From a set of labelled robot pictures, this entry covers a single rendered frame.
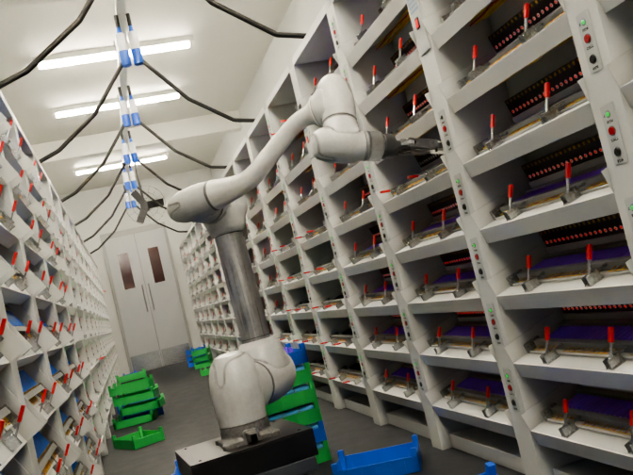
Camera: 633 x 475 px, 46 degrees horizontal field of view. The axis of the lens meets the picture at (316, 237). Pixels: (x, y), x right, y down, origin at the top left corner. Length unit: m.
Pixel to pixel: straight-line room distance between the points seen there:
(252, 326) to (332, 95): 0.82
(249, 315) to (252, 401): 0.32
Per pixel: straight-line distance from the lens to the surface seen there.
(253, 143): 4.91
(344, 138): 2.17
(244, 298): 2.52
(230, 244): 2.53
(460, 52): 2.25
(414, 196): 2.52
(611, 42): 1.59
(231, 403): 2.34
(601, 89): 1.61
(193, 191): 2.41
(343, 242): 3.46
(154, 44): 6.31
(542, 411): 2.21
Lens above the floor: 0.70
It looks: 3 degrees up
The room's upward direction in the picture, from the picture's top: 14 degrees counter-clockwise
